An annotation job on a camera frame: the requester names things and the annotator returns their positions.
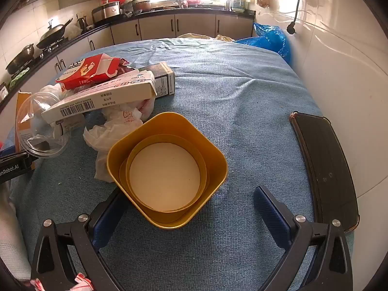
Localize silver rice cooker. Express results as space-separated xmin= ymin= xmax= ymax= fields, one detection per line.
xmin=92 ymin=1 xmax=122 ymax=24

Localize person's left forearm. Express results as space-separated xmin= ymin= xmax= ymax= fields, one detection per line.
xmin=0 ymin=185 xmax=32 ymax=281

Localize dark carton box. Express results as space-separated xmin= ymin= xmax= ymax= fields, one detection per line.
xmin=138 ymin=61 xmax=176 ymax=98

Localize blue plastic bag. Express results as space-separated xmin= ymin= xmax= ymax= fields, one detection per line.
xmin=233 ymin=22 xmax=292 ymax=65

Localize black countertop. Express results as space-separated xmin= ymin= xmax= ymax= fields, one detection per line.
xmin=0 ymin=8 xmax=255 ymax=110

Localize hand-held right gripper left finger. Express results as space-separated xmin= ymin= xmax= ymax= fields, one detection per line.
xmin=30 ymin=188 xmax=134 ymax=291

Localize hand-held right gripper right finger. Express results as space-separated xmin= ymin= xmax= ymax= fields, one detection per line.
xmin=253 ymin=185 xmax=355 ymax=291

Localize white plastic bag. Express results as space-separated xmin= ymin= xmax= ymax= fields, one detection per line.
xmin=83 ymin=109 xmax=143 ymax=183

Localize black frying pan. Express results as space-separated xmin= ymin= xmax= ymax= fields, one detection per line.
xmin=5 ymin=44 xmax=35 ymax=75

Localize grey base cabinets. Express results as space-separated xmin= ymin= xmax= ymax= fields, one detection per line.
xmin=0 ymin=14 xmax=254 ymax=113

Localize wok with lid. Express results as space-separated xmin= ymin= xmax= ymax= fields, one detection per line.
xmin=36 ymin=18 xmax=74 ymax=49

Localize brown cardboard piece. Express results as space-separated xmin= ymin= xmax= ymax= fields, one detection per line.
xmin=15 ymin=91 xmax=34 ymax=154

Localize yellow square container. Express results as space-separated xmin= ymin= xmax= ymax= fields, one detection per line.
xmin=106 ymin=112 xmax=228 ymax=229

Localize white red printed wrapper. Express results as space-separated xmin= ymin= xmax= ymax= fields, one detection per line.
xmin=101 ymin=98 xmax=155 ymax=125

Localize long white barcode box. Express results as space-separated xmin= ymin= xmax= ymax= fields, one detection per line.
xmin=41 ymin=70 xmax=158 ymax=125

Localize red white printed cloth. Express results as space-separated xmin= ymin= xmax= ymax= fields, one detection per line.
xmin=29 ymin=273 xmax=97 ymax=291

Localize green cloth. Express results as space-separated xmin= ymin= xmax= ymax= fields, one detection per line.
xmin=9 ymin=67 xmax=29 ymax=87

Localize red white snack packet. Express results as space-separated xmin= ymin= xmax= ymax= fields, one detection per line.
xmin=56 ymin=53 xmax=138 ymax=91

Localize tan wicker object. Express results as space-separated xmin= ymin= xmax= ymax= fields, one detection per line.
xmin=177 ymin=32 xmax=235 ymax=42

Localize blue tablecloth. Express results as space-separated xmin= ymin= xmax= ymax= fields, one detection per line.
xmin=6 ymin=38 xmax=355 ymax=291

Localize round paper bowl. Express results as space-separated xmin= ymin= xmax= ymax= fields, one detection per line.
xmin=119 ymin=134 xmax=210 ymax=223

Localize teal plastic container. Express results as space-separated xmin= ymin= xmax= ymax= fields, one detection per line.
xmin=224 ymin=0 xmax=247 ymax=11

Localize small white carton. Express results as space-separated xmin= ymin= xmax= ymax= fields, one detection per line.
xmin=53 ymin=113 xmax=87 ymax=137

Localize clear plastic cup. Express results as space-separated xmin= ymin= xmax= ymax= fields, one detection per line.
xmin=15 ymin=91 xmax=71 ymax=159

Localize black power cable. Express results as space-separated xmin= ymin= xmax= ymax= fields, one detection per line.
xmin=286 ymin=0 xmax=317 ymax=35

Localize dark cooking pot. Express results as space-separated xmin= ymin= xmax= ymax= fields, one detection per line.
xmin=130 ymin=0 xmax=152 ymax=13

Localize black smartphone clear case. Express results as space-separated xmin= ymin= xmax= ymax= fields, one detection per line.
xmin=289 ymin=111 xmax=361 ymax=231

